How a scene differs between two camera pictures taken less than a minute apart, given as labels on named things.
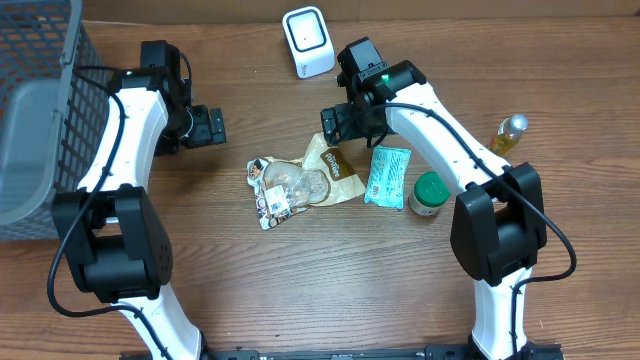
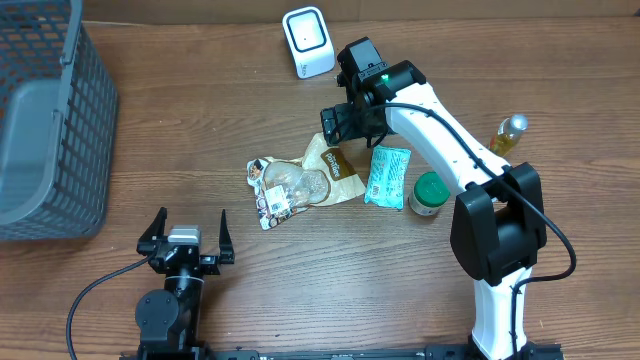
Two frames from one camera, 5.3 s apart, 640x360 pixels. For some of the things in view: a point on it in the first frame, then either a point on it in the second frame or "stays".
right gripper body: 356,124 stays
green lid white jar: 429,192 stays
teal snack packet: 387,176 stays
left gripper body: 208,126 to 185,255
